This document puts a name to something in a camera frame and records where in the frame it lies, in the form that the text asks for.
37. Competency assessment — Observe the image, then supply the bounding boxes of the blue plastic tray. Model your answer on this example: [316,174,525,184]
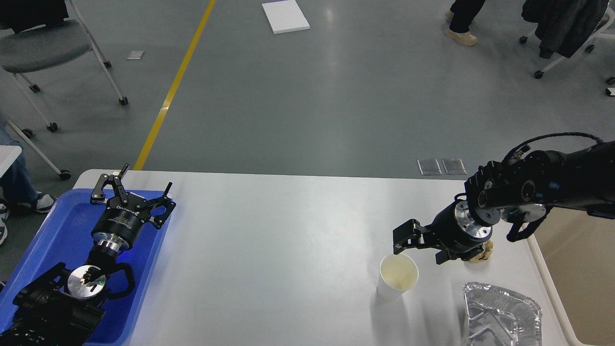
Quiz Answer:
[0,188,168,346]

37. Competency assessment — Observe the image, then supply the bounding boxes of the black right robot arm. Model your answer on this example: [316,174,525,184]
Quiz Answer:
[393,132,615,264]

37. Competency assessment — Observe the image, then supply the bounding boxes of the small paper on floor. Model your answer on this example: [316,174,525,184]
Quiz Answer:
[126,50,145,61]

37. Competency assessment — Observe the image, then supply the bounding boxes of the crumpled brown paper ball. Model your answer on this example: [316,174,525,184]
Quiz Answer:
[469,240,494,263]

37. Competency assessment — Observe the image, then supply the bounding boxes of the white chair frame left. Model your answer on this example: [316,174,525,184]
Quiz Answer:
[1,119,71,180]

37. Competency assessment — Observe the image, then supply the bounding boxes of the floor plate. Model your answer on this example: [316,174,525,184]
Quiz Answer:
[442,158,467,175]
[417,159,442,176]

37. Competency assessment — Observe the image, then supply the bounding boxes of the chair with dark jacket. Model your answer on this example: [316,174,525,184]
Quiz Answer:
[518,0,614,79]

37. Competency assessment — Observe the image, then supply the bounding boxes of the white board on floor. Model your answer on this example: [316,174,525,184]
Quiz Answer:
[261,0,310,34]

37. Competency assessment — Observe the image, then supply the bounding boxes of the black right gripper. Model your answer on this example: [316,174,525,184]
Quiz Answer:
[393,200,492,265]

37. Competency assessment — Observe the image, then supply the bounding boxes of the person in dark trousers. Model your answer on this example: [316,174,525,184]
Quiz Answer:
[444,0,486,47]

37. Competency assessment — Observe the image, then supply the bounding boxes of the right floor plate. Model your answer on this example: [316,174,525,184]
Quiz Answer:
[442,158,467,175]

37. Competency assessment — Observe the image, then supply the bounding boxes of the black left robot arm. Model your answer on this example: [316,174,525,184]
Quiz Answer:
[1,166,176,346]

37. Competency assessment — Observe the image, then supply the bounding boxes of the aluminium foil tray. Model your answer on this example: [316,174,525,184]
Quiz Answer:
[463,281,542,346]

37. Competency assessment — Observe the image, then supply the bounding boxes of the white paper cup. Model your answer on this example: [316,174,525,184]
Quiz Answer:
[376,254,419,301]

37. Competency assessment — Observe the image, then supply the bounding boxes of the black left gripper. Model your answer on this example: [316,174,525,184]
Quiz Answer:
[90,164,176,251]

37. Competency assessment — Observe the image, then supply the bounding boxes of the beige plastic bin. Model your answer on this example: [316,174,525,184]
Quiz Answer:
[529,208,615,346]

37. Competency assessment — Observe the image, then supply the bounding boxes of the seated person at left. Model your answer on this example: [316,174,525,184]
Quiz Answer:
[0,111,57,247]

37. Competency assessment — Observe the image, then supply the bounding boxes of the left floor plate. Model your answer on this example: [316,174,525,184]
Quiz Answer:
[417,159,442,176]

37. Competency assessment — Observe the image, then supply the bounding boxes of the grey office chair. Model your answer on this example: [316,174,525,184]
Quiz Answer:
[0,0,129,132]

